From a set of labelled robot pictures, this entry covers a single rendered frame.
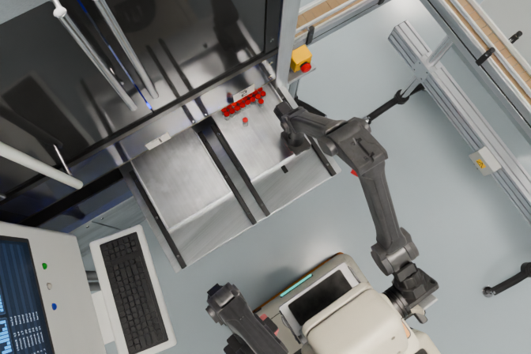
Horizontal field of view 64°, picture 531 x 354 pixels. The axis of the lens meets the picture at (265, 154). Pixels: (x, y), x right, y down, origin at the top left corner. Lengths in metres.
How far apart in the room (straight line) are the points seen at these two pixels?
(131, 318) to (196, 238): 0.35
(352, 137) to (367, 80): 1.79
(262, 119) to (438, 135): 1.40
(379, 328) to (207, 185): 0.80
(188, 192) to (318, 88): 1.35
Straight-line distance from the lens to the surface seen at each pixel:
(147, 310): 1.63
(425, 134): 2.72
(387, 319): 1.07
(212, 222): 1.54
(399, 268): 1.21
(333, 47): 2.80
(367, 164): 0.93
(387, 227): 1.10
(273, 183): 1.55
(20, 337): 1.23
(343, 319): 1.09
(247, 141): 1.59
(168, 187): 1.58
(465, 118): 2.20
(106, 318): 1.70
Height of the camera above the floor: 2.40
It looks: 75 degrees down
